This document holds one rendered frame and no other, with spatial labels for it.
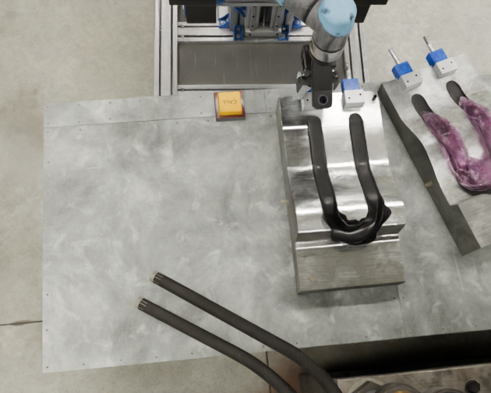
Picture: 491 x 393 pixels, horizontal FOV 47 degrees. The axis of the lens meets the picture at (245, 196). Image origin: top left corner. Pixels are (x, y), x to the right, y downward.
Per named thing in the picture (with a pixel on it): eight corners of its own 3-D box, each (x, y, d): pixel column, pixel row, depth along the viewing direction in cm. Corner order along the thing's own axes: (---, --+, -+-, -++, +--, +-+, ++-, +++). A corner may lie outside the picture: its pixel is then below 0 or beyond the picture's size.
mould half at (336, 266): (275, 111, 155) (280, 88, 142) (368, 104, 157) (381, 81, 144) (297, 294, 141) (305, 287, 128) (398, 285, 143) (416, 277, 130)
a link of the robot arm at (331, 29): (334, -20, 113) (367, 6, 111) (324, 13, 123) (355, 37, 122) (309, 5, 111) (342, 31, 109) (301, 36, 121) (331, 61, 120)
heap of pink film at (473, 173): (413, 115, 150) (423, 102, 142) (471, 93, 153) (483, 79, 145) (460, 202, 144) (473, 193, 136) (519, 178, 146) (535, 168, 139)
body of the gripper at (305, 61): (329, 55, 139) (339, 28, 127) (333, 87, 137) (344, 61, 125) (298, 58, 138) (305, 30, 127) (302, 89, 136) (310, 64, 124)
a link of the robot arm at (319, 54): (349, 52, 121) (311, 54, 120) (344, 63, 125) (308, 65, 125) (344, 22, 123) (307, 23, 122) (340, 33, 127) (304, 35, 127)
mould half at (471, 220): (376, 93, 158) (387, 73, 147) (457, 62, 162) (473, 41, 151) (461, 256, 146) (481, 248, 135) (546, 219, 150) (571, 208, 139)
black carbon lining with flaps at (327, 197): (303, 119, 147) (309, 103, 138) (363, 115, 148) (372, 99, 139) (320, 250, 137) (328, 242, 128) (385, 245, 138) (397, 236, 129)
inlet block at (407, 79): (379, 56, 158) (384, 46, 153) (395, 51, 159) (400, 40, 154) (400, 96, 155) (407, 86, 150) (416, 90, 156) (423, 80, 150)
